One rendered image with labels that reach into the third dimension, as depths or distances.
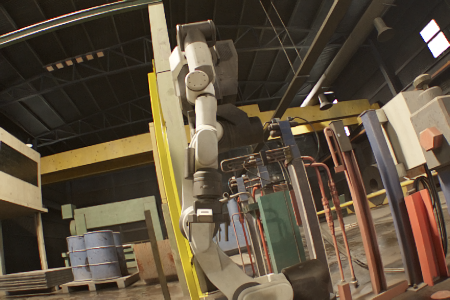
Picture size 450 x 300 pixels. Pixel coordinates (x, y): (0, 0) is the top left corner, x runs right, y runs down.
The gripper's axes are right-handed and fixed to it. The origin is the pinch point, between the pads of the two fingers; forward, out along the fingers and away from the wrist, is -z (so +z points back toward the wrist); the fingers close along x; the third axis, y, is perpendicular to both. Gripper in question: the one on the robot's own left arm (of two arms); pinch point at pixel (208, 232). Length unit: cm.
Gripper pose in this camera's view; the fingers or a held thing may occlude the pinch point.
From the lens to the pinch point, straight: 85.2
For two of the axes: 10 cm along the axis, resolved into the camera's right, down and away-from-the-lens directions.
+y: 0.5, -3.0, -9.5
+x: -10.0, 0.1, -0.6
